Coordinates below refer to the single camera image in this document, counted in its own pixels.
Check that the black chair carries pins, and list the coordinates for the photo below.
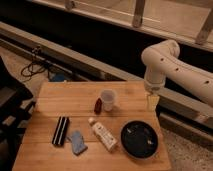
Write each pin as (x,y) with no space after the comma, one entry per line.
(12,94)

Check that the translucent plastic cup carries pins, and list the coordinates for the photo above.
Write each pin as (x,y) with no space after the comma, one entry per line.
(108,98)

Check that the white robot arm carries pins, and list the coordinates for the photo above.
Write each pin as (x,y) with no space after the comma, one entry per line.
(161,61)

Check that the translucent yellowish end tool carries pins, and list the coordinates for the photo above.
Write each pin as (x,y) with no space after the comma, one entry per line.
(152,101)

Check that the black white striped eraser block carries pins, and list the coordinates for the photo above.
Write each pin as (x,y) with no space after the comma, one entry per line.
(60,131)

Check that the blue object behind table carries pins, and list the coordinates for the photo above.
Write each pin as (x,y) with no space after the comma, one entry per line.
(58,78)

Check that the black round bowl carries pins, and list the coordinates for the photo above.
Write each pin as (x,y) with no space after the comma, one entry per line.
(139,139)

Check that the white tube bottle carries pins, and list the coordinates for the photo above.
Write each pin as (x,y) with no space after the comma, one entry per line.
(103,134)

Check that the blue cloth mitt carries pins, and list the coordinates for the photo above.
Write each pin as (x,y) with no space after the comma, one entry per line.
(77,141)

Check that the small dark red bottle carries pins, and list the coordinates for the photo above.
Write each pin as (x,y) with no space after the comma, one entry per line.
(98,106)

